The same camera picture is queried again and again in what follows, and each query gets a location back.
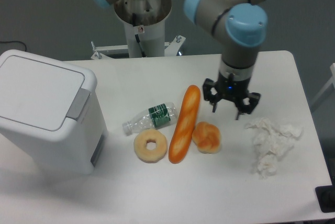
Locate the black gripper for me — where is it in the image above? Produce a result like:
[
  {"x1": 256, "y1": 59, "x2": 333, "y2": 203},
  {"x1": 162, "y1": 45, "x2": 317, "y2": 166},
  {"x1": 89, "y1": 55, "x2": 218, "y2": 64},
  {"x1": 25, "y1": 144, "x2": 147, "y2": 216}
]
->
[{"x1": 203, "y1": 72, "x2": 261, "y2": 120}]

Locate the white trash can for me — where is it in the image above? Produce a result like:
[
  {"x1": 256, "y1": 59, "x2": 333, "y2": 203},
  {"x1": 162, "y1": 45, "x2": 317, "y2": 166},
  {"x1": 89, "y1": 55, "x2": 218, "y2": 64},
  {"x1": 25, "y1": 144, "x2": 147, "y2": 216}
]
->
[{"x1": 1, "y1": 50, "x2": 108, "y2": 174}]

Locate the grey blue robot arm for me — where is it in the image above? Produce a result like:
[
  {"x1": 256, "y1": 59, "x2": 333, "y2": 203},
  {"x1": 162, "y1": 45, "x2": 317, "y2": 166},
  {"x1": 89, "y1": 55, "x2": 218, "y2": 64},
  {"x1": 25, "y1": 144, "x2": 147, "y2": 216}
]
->
[{"x1": 94, "y1": 0, "x2": 267, "y2": 115}]

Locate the knotted bread roll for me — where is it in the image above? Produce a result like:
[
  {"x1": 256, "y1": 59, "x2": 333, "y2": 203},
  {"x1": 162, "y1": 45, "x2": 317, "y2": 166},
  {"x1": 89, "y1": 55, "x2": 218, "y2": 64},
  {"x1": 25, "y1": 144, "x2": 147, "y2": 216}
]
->
[{"x1": 192, "y1": 121, "x2": 221, "y2": 154}]

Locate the orange baguette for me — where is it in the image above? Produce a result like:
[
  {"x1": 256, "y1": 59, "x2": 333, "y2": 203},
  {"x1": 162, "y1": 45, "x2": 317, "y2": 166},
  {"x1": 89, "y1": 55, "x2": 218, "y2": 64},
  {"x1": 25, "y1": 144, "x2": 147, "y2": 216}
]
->
[{"x1": 168, "y1": 85, "x2": 200, "y2": 164}]

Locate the crumpled white tissue large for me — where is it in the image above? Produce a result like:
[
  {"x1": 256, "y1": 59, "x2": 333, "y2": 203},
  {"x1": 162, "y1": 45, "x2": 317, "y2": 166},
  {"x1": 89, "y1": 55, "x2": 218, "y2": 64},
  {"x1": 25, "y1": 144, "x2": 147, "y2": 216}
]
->
[{"x1": 245, "y1": 117, "x2": 303, "y2": 158}]

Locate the clear plastic bottle green label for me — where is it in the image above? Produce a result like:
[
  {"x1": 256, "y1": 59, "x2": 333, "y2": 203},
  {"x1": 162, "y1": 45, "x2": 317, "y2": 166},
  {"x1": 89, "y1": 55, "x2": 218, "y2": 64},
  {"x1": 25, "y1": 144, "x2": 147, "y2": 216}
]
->
[{"x1": 122, "y1": 102, "x2": 178, "y2": 136}]

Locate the crumpled white tissue small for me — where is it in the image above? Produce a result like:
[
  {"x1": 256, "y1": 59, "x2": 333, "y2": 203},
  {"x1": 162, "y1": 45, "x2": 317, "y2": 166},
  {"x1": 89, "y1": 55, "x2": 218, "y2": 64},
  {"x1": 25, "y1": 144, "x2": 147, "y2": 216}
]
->
[{"x1": 253, "y1": 154, "x2": 277, "y2": 179}]

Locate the glazed donut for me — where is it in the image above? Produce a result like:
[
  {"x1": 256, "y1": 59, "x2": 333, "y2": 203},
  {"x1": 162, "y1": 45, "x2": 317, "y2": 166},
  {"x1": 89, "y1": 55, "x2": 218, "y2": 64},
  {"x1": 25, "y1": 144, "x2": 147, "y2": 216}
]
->
[{"x1": 133, "y1": 129, "x2": 168, "y2": 163}]

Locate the black device at edge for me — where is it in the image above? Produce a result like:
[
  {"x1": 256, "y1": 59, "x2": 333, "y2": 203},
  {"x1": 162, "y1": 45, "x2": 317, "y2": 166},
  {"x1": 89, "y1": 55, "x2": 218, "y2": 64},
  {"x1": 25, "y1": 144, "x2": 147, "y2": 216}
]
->
[{"x1": 315, "y1": 185, "x2": 334, "y2": 213}]

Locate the white frame at right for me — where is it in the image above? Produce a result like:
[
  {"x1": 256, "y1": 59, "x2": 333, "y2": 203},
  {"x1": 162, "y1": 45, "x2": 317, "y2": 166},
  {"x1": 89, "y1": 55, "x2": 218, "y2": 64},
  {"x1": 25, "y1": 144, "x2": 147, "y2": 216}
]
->
[{"x1": 309, "y1": 63, "x2": 334, "y2": 113}]

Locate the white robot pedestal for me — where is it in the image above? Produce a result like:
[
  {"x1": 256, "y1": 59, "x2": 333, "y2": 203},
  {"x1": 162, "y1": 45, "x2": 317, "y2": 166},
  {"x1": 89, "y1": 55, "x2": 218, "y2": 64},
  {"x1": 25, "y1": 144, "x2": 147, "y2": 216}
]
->
[{"x1": 91, "y1": 0, "x2": 186, "y2": 60}]

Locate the black pedestal cable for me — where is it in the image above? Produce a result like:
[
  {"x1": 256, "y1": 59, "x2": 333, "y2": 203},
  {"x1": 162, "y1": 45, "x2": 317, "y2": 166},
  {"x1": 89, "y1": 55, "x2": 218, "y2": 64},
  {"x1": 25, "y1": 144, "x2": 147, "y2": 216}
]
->
[{"x1": 132, "y1": 13, "x2": 146, "y2": 58}]

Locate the black floor cable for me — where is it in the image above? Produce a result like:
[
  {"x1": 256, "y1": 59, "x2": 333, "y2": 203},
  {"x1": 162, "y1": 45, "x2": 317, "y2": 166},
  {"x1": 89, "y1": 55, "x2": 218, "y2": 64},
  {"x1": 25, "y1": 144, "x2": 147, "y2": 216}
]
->
[{"x1": 0, "y1": 40, "x2": 28, "y2": 52}]

